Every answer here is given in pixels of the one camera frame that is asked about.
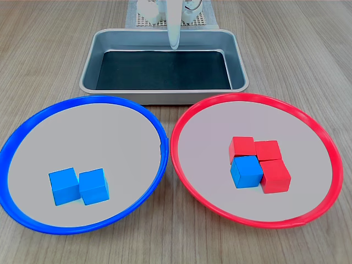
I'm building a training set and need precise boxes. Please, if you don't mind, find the blue cube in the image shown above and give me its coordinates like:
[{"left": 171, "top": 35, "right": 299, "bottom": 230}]
[
  {"left": 229, "top": 155, "right": 264, "bottom": 190},
  {"left": 48, "top": 167, "right": 81, "bottom": 206},
  {"left": 79, "top": 168, "right": 110, "bottom": 206}
]

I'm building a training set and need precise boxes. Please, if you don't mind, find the pale perforated plate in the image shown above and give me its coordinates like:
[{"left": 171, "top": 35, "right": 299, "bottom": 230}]
[{"left": 136, "top": 7, "right": 207, "bottom": 28}]

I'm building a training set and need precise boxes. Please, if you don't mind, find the clear tape sheet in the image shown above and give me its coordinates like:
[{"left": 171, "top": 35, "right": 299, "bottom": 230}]
[{"left": 125, "top": 0, "right": 219, "bottom": 30}]

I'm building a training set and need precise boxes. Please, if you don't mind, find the black mat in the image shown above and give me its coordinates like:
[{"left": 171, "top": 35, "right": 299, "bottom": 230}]
[{"left": 95, "top": 50, "right": 232, "bottom": 91}]

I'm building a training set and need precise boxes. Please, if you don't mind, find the steel tray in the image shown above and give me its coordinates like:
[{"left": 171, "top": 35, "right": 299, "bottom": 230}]
[{"left": 79, "top": 28, "right": 250, "bottom": 106}]

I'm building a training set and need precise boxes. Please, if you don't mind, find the red-rimmed white plate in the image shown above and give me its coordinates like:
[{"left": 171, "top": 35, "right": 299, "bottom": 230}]
[{"left": 169, "top": 92, "right": 344, "bottom": 230}]

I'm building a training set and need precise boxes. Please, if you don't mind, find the red cube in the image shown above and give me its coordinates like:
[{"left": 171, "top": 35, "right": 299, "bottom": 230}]
[
  {"left": 254, "top": 140, "right": 283, "bottom": 162},
  {"left": 228, "top": 136, "right": 258, "bottom": 166},
  {"left": 260, "top": 159, "right": 292, "bottom": 195}
]

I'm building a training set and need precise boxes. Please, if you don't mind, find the blue-rimmed white plate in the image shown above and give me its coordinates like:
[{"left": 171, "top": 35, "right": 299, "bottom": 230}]
[{"left": 0, "top": 95, "right": 169, "bottom": 236}]

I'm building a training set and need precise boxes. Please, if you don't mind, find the red black white cable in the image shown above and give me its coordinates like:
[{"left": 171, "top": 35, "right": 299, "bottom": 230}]
[{"left": 183, "top": 0, "right": 204, "bottom": 12}]

